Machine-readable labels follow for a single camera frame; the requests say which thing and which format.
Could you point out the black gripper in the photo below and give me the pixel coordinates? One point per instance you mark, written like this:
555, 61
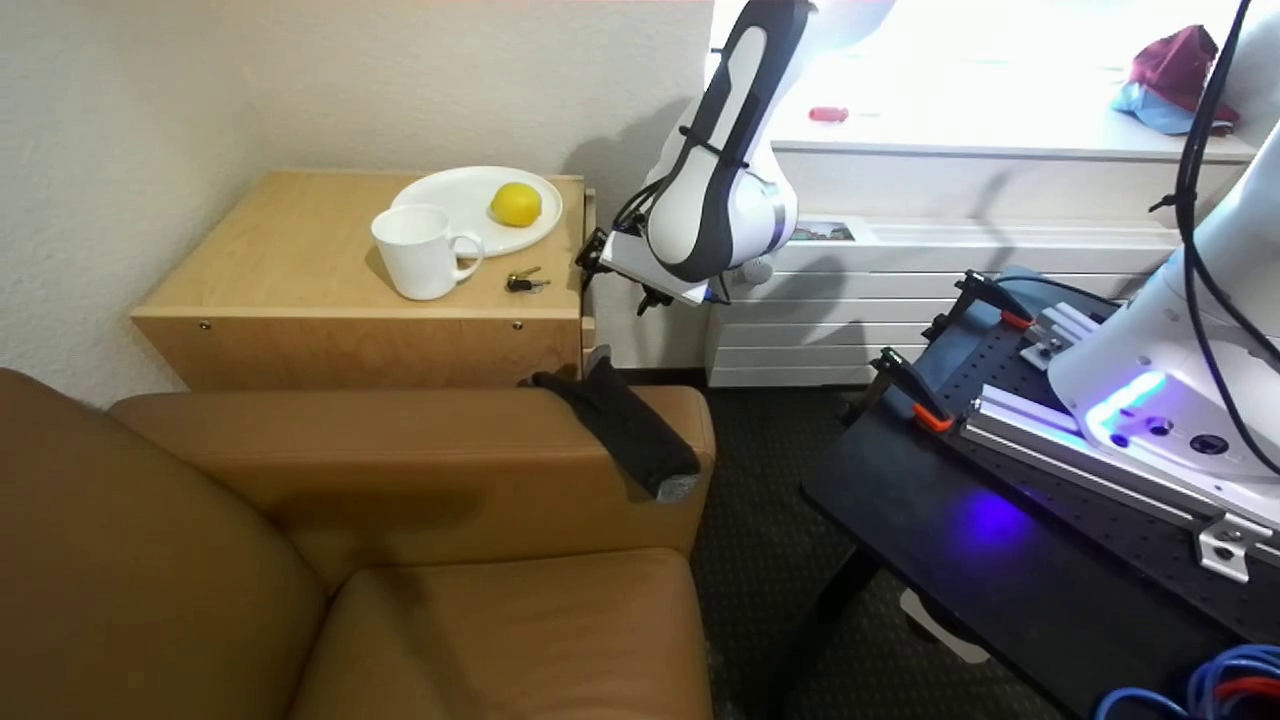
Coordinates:
626, 264

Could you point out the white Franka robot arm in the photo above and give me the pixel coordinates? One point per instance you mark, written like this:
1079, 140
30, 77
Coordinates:
723, 201

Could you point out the small black key bunch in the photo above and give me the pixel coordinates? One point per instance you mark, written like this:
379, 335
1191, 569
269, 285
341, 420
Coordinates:
526, 280

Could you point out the yellow lemon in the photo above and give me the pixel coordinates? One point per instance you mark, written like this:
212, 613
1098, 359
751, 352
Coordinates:
518, 207

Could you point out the white oval plate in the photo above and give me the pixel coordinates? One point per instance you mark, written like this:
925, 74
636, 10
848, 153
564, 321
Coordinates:
461, 201

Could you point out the white ceramic mug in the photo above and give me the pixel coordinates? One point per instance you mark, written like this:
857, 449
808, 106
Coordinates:
417, 255

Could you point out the black cloth strip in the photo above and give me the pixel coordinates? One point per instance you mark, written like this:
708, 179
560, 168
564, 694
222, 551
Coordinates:
626, 425

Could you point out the printed label sticker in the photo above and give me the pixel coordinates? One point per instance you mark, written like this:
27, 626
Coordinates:
825, 228

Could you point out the light wooden nightstand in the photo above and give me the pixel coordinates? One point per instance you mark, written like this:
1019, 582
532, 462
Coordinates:
320, 285

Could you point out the small red object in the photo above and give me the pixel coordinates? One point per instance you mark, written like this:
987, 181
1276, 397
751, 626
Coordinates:
830, 115

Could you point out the white ribbed heater unit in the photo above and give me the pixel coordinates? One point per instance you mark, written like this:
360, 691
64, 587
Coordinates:
935, 302

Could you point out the brown leather armchair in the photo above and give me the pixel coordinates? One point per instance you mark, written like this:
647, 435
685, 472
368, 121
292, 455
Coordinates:
400, 561

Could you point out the orange black bar clamp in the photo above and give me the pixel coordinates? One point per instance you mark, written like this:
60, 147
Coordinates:
996, 306
922, 406

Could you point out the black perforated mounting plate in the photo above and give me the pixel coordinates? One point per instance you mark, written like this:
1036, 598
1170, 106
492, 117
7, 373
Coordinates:
987, 362

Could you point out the white windowsill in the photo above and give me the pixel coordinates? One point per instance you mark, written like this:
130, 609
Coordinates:
987, 106

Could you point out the black table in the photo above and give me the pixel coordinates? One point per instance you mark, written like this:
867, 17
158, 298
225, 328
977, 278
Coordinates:
963, 561

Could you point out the light blue cloth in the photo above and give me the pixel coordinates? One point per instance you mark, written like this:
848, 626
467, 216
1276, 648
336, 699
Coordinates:
1145, 106

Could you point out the maroon cap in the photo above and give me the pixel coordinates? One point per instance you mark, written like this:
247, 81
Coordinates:
1181, 61

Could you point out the short aluminium rail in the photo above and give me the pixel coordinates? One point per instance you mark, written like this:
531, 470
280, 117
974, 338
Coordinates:
1061, 328

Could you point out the long aluminium rail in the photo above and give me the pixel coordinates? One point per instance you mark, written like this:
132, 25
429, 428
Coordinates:
1067, 428

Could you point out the silver end bracket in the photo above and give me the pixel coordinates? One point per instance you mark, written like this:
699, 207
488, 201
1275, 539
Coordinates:
1229, 551

